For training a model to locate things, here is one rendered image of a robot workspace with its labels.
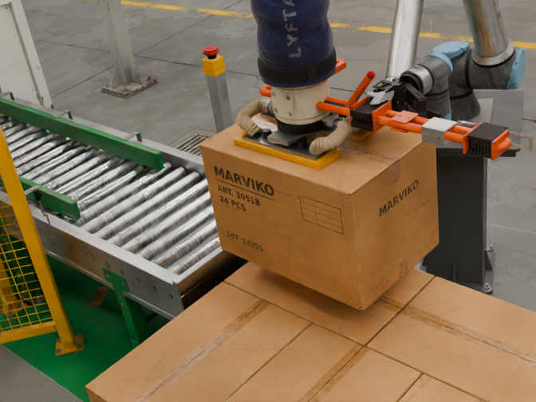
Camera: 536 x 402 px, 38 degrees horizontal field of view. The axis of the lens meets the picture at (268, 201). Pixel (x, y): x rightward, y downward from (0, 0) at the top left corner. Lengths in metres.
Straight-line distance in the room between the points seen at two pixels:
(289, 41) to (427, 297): 0.93
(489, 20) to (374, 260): 0.98
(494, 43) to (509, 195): 1.37
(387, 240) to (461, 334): 0.37
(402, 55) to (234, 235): 0.78
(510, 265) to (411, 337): 1.27
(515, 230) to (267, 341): 1.72
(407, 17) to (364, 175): 0.62
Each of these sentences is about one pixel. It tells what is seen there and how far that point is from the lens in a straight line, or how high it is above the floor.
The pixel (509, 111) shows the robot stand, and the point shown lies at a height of 0.75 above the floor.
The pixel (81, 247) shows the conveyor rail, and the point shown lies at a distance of 3.04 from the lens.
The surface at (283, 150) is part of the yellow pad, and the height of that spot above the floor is 1.09.
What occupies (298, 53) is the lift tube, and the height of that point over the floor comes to 1.38.
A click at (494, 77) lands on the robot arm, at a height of 0.97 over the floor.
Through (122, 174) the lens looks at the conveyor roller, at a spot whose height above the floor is 0.52.
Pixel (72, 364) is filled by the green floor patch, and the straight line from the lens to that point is 3.39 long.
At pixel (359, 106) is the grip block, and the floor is 1.22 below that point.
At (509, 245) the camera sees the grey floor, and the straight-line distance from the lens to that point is 3.68.
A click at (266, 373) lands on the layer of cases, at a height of 0.54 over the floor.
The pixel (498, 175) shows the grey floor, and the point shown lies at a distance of 4.20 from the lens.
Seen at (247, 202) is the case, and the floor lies 0.91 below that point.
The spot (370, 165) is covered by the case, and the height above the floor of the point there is 1.07.
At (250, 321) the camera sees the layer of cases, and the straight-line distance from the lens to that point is 2.48.
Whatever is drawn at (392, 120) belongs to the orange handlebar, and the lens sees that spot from 2.06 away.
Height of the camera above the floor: 2.12
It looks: 31 degrees down
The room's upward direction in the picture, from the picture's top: 9 degrees counter-clockwise
